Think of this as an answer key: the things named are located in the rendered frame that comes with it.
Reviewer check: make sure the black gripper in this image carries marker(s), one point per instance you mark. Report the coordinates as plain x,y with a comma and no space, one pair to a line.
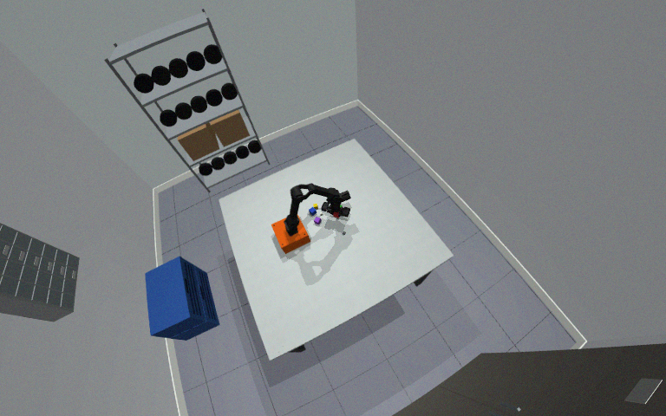
330,209

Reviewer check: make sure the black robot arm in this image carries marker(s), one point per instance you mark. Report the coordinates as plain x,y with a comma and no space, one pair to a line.
333,197

